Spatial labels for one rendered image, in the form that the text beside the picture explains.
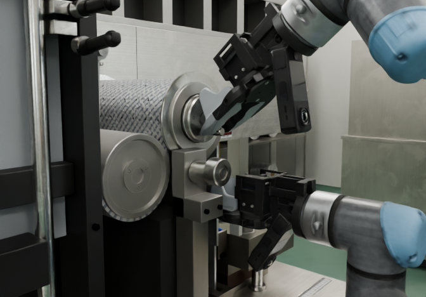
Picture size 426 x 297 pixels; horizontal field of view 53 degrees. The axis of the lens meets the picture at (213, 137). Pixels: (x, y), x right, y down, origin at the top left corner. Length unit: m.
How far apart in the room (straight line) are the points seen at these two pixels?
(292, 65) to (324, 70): 4.99
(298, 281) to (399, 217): 0.41
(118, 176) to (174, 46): 0.58
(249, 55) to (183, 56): 0.57
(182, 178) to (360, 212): 0.25
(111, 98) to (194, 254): 0.30
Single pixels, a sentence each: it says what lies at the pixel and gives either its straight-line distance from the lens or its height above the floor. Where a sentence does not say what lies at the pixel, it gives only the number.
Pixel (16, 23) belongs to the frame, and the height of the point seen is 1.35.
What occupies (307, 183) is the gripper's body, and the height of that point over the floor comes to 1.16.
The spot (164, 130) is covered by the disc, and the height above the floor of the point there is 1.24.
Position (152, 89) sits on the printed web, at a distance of 0.69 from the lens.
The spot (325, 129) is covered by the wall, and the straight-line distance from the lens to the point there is 5.58.
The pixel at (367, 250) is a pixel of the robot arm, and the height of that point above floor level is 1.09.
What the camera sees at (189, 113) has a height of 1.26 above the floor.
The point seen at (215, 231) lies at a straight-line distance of 0.77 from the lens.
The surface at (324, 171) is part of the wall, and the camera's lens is 5.65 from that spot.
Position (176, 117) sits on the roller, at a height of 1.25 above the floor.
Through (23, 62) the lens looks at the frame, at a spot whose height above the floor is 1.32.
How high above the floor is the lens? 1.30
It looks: 7 degrees down
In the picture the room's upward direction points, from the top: straight up
